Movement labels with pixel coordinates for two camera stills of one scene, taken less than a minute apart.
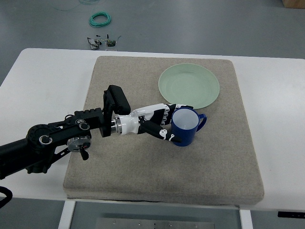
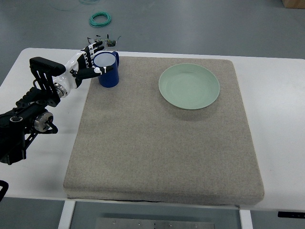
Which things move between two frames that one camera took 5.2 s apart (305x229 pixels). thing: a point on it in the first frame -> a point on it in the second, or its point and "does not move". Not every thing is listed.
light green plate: x=189 y=85 does not move
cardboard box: x=294 y=4 does not move
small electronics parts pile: x=95 y=44 does not move
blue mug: x=185 y=123 -> x=110 y=79
